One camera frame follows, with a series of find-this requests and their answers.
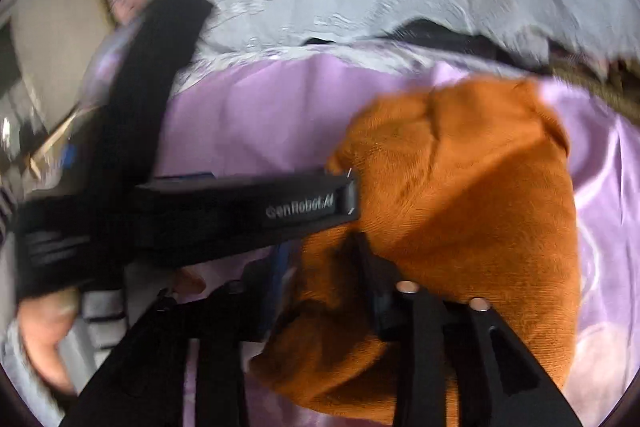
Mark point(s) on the purple bed sheet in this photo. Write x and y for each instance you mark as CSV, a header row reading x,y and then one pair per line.
x,y
250,127

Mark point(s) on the person's left hand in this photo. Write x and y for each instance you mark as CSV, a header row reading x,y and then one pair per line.
x,y
45,342

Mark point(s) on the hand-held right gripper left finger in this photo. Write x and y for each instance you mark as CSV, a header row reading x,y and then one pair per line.
x,y
150,357

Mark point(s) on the floral white bed sheet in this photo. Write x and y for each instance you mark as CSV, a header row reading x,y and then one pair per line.
x,y
310,54

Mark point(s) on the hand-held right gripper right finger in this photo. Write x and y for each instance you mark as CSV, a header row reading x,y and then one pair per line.
x,y
430,347

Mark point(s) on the brown woven mat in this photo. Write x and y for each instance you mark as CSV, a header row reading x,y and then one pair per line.
x,y
605,92

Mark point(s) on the orange knitted cat cardigan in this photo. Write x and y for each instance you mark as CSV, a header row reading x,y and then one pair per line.
x,y
460,207

